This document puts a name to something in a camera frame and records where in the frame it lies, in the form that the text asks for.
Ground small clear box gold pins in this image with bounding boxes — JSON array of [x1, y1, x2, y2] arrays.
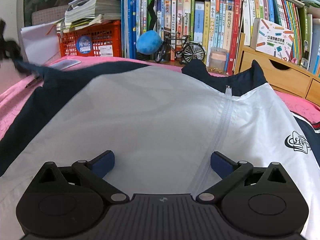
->
[[208, 47, 228, 74]]

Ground stack of papers and magazines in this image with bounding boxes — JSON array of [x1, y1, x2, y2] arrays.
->
[[55, 0, 121, 33]]

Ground red plastic crate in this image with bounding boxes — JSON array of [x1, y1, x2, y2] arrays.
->
[[58, 21, 122, 57]]

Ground blue plush ball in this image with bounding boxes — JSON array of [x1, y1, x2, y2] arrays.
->
[[136, 30, 162, 55]]

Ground blue notebook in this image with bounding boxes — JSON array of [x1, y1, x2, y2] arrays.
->
[[49, 59, 81, 70]]

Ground white paper sheet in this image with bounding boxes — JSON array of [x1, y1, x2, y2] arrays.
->
[[21, 22, 61, 65]]

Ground miniature black bicycle model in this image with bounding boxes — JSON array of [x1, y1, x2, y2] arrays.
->
[[154, 29, 206, 63]]

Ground white pocket printer box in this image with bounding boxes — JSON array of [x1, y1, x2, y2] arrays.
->
[[250, 18, 294, 61]]

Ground wooden drawer organizer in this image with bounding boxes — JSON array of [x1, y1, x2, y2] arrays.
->
[[234, 33, 320, 105]]

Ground white and navy zip jacket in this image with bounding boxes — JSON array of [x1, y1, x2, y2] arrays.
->
[[1, 61, 319, 239]]

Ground row of standing books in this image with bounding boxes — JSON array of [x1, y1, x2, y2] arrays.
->
[[120, 0, 319, 75]]

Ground pink bunny print blanket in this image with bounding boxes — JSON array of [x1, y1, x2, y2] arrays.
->
[[1, 56, 319, 137]]

